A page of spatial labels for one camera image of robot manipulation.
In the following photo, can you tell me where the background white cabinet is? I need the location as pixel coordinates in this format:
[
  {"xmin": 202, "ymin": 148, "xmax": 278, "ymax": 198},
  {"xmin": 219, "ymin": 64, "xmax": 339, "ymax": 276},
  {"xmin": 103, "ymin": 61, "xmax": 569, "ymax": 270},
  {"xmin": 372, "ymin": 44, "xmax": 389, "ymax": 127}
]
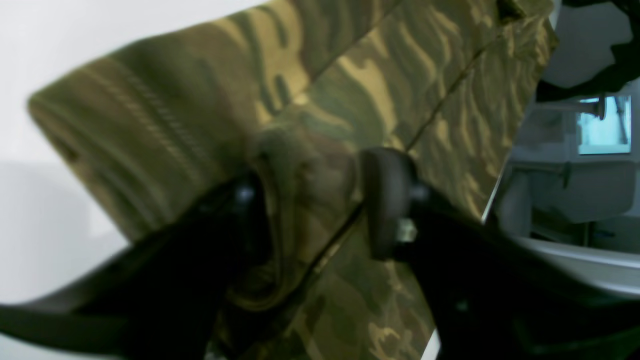
[{"xmin": 492, "ymin": 81, "xmax": 639, "ymax": 297}]

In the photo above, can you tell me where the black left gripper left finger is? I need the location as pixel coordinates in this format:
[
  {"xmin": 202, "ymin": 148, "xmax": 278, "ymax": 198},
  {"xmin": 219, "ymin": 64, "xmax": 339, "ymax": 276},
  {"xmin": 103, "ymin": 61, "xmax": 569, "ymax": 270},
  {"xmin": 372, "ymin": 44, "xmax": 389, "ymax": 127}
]
[{"xmin": 0, "ymin": 172, "xmax": 271, "ymax": 360}]

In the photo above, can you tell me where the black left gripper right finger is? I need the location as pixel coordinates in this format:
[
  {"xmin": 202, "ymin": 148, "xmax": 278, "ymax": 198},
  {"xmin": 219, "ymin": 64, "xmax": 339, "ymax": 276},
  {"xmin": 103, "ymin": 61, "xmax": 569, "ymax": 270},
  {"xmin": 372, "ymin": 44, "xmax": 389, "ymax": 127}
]
[{"xmin": 359, "ymin": 147, "xmax": 640, "ymax": 360}]

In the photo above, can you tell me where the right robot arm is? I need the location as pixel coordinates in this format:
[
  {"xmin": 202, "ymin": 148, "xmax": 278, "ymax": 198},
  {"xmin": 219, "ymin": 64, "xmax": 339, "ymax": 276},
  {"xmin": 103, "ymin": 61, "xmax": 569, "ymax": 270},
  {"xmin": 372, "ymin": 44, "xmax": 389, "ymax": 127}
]
[{"xmin": 536, "ymin": 0, "xmax": 639, "ymax": 103}]

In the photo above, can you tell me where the camouflage T-shirt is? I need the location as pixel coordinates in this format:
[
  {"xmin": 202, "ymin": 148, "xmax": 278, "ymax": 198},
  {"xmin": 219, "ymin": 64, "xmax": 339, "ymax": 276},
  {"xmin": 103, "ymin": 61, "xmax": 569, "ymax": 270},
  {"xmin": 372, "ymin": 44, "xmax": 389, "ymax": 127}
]
[{"xmin": 28, "ymin": 0, "xmax": 557, "ymax": 360}]

